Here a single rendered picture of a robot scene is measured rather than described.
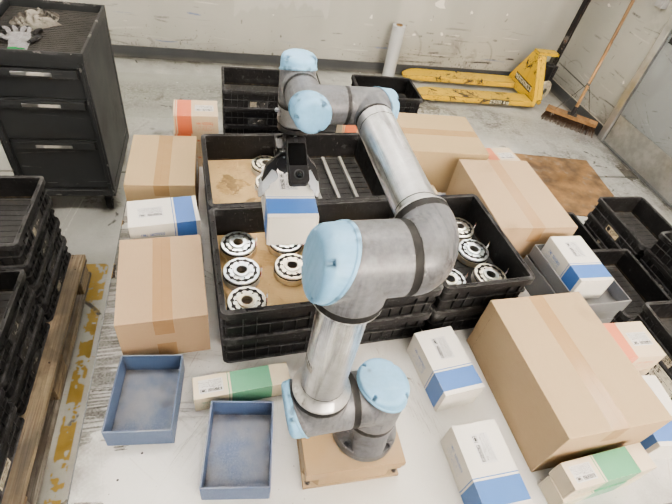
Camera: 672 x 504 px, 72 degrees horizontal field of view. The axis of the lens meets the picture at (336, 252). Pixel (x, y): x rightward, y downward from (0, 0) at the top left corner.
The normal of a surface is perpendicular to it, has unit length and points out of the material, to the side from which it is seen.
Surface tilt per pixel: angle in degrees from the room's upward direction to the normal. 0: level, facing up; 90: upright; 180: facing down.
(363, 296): 91
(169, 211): 0
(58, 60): 90
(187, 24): 90
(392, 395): 9
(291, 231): 90
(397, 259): 45
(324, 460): 2
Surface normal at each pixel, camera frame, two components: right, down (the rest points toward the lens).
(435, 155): 0.14, 0.71
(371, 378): 0.29, -0.72
